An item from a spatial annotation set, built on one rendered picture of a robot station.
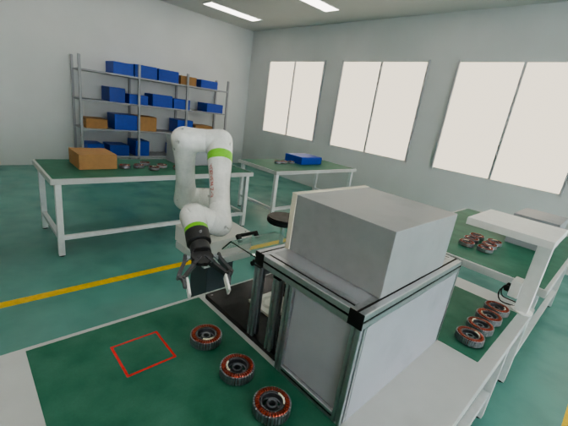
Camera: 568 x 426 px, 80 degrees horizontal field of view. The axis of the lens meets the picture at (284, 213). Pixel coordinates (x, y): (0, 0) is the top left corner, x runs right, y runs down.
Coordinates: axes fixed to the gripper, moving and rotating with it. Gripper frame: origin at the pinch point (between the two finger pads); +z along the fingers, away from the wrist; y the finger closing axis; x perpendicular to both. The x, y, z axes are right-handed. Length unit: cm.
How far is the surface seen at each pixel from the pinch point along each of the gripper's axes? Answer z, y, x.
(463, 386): 52, -79, 6
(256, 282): 1.4, -15.5, 5.1
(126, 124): -551, -3, -315
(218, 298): -11.0, -11.4, -27.1
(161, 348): 9.3, 14.8, -18.5
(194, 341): 10.7, 4.3, -13.8
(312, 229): -1.6, -28.2, 30.3
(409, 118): -335, -426, -94
